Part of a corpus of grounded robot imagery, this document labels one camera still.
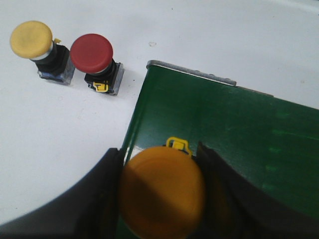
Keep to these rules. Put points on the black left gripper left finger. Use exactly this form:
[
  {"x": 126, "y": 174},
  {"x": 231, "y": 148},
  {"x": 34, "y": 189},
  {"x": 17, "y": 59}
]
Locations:
[{"x": 88, "y": 210}]

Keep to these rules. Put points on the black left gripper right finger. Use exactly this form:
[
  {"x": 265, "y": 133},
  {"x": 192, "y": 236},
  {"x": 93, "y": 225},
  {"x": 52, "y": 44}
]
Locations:
[{"x": 236, "y": 209}]

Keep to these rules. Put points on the yellow mushroom push button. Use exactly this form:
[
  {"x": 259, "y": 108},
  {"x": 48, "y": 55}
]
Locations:
[
  {"x": 33, "y": 40},
  {"x": 162, "y": 192}
]

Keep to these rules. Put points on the red mushroom push button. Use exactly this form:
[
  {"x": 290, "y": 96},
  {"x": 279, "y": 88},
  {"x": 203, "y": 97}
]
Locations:
[{"x": 92, "y": 54}]

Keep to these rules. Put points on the green conveyor belt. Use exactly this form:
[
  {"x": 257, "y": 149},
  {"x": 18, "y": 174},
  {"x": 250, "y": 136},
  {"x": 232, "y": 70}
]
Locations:
[{"x": 272, "y": 143}]

